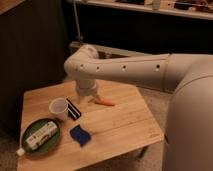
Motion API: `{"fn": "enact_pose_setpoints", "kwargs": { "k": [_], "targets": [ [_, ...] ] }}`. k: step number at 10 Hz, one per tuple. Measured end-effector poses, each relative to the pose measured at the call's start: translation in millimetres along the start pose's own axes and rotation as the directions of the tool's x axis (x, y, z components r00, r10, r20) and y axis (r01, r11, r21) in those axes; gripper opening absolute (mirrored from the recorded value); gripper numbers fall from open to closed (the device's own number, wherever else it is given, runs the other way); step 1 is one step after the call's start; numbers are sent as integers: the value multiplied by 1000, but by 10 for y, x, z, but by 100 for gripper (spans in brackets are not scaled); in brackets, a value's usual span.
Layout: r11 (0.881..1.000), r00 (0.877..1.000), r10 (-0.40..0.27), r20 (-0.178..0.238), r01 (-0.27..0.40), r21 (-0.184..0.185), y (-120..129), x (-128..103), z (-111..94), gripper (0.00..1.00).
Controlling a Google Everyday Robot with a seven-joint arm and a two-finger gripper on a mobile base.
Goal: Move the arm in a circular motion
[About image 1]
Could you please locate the white upper shelf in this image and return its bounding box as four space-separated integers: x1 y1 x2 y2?
66 0 213 22

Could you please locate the metal pole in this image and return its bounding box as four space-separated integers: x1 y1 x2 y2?
72 0 83 43

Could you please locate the white toothpaste tube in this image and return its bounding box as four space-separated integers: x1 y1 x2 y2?
16 121 58 156

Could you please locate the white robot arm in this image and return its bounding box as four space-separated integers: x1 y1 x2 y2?
64 45 213 171

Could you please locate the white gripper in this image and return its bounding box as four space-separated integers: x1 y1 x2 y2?
75 82 98 102

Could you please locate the green plate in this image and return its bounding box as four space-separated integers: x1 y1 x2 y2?
17 118 61 156

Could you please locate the wooden table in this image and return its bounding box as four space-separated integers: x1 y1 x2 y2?
18 80 163 171

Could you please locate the orange carrot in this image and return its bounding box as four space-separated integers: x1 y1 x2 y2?
94 99 115 106

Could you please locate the white baseboard rail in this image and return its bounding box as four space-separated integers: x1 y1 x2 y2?
69 41 143 58

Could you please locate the black rectangular box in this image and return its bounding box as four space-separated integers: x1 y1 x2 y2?
66 99 82 120

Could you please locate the white plastic cup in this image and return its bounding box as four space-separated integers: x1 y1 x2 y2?
49 98 68 121

